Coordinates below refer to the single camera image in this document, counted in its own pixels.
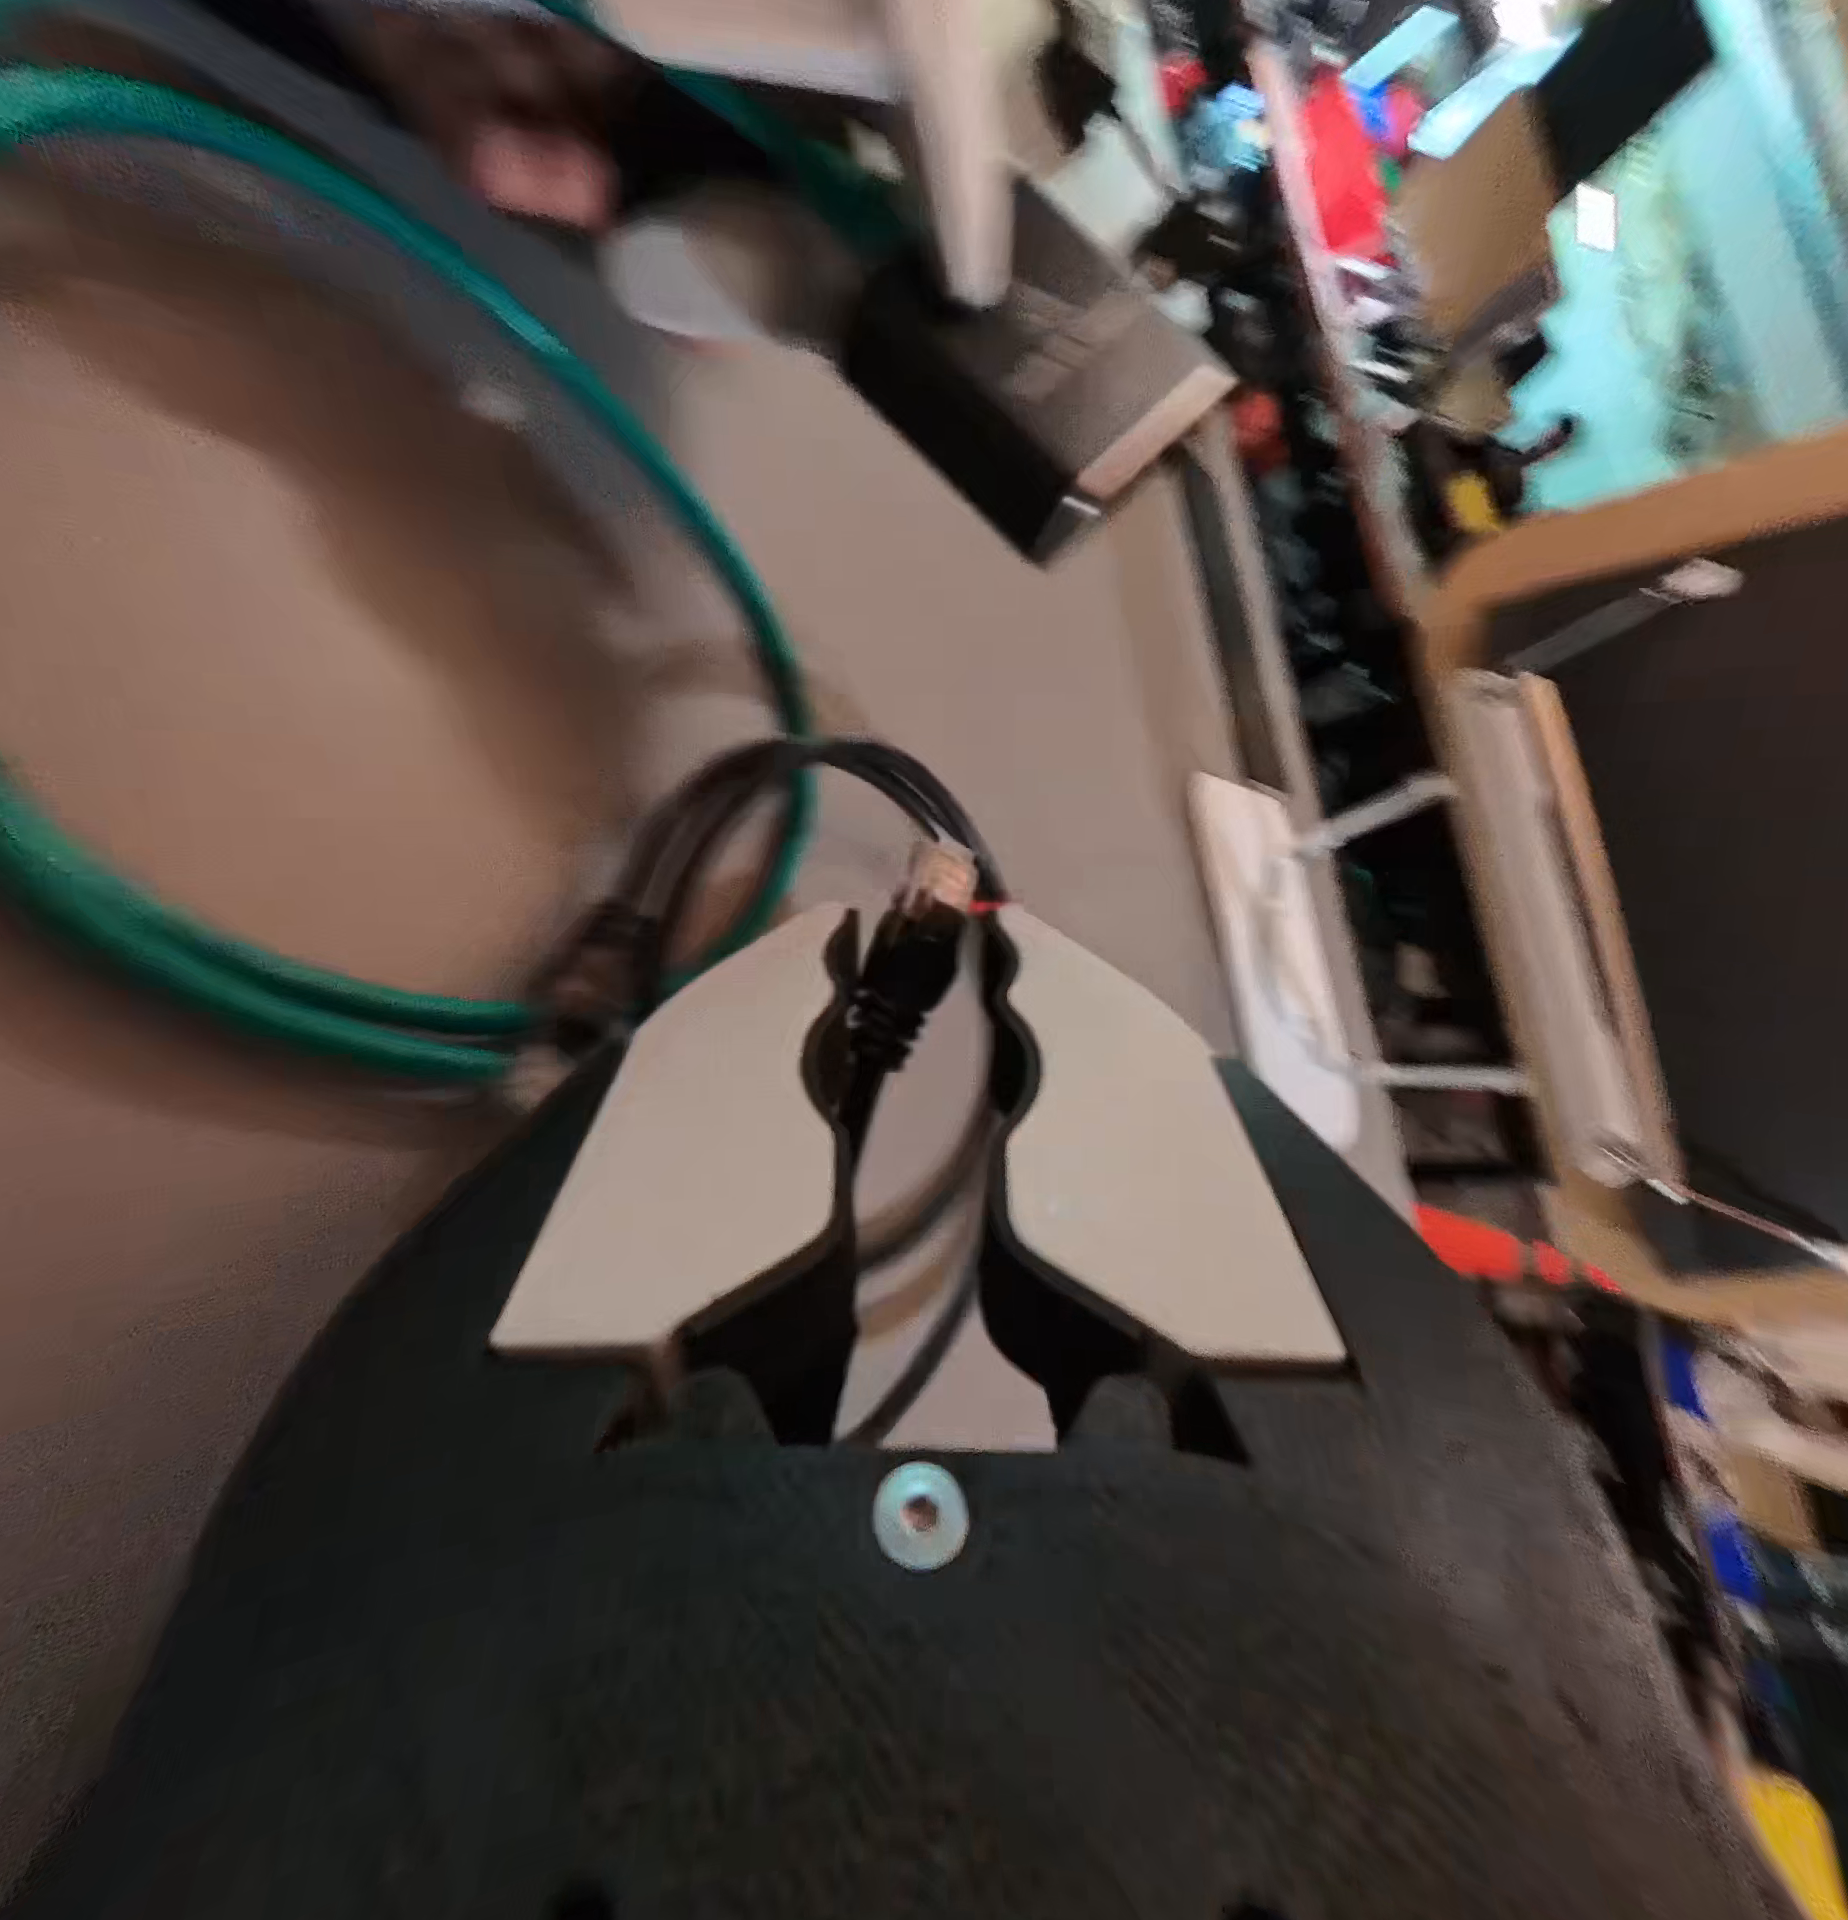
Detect grey desk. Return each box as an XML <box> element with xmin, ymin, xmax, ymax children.
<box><xmin>0</xmin><ymin>0</ymin><xmax>1412</xmax><ymax>1920</ymax></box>

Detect black tablet with wooden frame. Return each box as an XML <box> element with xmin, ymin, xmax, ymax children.
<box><xmin>1410</xmin><ymin>421</ymin><xmax>1848</xmax><ymax>1329</ymax></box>

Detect white monitor stand base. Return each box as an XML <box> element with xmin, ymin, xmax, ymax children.
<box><xmin>1186</xmin><ymin>765</ymin><xmax>1541</xmax><ymax>1158</ymax></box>

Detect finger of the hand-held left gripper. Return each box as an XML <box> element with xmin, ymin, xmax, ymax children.
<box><xmin>886</xmin><ymin>0</ymin><xmax>1017</xmax><ymax>309</ymax></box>

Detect red plastic bin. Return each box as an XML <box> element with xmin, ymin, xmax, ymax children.
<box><xmin>1291</xmin><ymin>66</ymin><xmax>1390</xmax><ymax>264</ymax></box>

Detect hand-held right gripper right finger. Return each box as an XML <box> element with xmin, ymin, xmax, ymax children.
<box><xmin>979</xmin><ymin>907</ymin><xmax>1349</xmax><ymax>1448</ymax></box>

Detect black ethernet adapter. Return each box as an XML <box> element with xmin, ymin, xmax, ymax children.
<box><xmin>841</xmin><ymin>180</ymin><xmax>1240</xmax><ymax>570</ymax></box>

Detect green ethernet cable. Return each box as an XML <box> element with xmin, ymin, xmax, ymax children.
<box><xmin>0</xmin><ymin>0</ymin><xmax>925</xmax><ymax>1089</ymax></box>

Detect black ethernet cable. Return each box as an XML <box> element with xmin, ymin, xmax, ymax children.
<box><xmin>539</xmin><ymin>735</ymin><xmax>1015</xmax><ymax>1443</ymax></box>

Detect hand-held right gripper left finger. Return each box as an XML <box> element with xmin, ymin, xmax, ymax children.
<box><xmin>489</xmin><ymin>904</ymin><xmax>863</xmax><ymax>1443</ymax></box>

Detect person's left hand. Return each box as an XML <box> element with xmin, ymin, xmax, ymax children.
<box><xmin>450</xmin><ymin>52</ymin><xmax>625</xmax><ymax>230</ymax></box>

